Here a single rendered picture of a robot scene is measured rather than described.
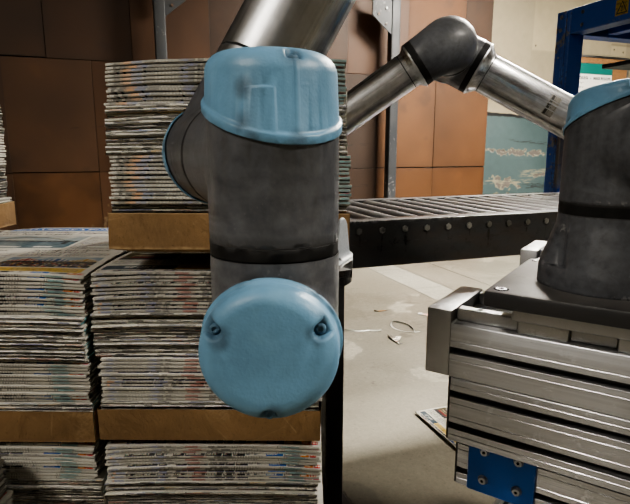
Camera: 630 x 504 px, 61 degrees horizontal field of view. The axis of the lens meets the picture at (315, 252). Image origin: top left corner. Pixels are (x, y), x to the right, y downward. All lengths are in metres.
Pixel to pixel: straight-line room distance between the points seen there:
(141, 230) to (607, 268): 0.52
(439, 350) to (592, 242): 0.23
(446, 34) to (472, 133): 4.25
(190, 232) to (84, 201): 3.75
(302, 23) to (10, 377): 0.58
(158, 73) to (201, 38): 3.80
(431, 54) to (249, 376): 0.93
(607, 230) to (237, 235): 0.47
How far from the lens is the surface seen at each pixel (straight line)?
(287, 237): 0.28
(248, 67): 0.28
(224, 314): 0.27
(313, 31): 0.43
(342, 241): 0.56
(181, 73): 0.67
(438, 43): 1.14
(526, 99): 1.26
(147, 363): 0.72
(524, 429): 0.74
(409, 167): 5.04
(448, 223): 1.46
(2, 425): 0.82
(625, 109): 0.65
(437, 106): 5.16
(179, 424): 0.74
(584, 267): 0.66
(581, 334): 0.69
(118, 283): 0.70
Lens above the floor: 0.98
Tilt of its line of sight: 11 degrees down
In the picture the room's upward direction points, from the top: straight up
